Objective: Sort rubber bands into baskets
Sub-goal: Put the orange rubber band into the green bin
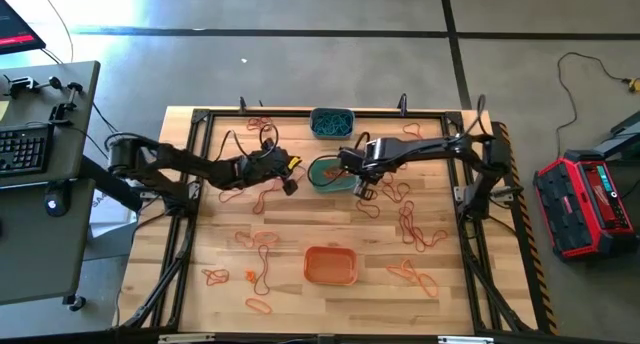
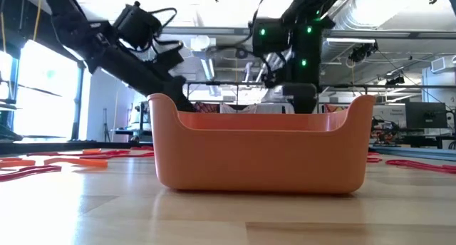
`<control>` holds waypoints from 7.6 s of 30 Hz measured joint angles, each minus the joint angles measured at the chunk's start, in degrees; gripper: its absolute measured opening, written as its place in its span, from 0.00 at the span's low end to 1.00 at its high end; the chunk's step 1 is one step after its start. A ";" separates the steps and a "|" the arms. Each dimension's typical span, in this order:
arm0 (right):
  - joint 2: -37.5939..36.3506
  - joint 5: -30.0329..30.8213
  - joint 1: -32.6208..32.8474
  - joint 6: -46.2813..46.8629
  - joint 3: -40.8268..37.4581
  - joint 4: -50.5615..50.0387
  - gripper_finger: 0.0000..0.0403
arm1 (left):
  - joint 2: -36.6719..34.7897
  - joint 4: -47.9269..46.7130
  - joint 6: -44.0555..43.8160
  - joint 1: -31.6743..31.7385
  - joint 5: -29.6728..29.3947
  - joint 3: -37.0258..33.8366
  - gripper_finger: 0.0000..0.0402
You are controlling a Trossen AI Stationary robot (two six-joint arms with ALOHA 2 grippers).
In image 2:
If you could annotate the black pillar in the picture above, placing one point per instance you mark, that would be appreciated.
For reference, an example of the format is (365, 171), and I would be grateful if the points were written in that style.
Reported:
(78, 102)

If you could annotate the orange rubber band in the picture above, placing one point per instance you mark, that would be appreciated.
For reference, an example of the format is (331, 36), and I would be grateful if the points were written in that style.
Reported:
(78, 162)
(18, 163)

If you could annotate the orange plastic basket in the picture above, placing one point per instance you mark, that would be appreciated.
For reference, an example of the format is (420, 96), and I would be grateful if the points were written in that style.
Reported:
(260, 159)

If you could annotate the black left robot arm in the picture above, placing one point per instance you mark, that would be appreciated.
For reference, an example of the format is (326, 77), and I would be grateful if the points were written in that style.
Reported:
(71, 27)

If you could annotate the black ceiling device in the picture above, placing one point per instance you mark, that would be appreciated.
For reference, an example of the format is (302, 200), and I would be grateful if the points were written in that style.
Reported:
(361, 51)
(395, 80)

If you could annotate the thin tripod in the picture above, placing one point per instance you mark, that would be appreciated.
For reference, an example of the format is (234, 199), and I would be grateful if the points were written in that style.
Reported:
(105, 125)

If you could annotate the background table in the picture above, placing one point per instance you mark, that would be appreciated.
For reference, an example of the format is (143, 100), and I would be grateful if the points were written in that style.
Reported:
(132, 131)

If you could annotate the white machine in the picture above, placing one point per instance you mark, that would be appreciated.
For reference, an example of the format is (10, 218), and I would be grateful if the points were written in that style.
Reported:
(137, 117)

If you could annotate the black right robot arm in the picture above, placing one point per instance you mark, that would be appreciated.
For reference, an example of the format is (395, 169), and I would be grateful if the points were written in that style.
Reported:
(306, 42)

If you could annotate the black horizontal railing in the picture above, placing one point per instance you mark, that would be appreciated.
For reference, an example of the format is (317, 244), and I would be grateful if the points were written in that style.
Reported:
(356, 85)

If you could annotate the long dark red rubber band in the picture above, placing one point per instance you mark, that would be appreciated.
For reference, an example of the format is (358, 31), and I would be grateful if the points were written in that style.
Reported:
(32, 171)

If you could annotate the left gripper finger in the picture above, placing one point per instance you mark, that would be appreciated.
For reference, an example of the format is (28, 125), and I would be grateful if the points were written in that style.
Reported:
(183, 95)

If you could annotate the black computer monitor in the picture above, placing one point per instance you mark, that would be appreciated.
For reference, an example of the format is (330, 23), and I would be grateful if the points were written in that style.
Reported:
(425, 115)

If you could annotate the cluttered workbench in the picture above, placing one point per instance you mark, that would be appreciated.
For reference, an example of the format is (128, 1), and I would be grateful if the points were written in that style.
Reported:
(409, 138)

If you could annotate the white cloth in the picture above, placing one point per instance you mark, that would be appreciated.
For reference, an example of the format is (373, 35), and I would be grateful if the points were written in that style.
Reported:
(249, 109)

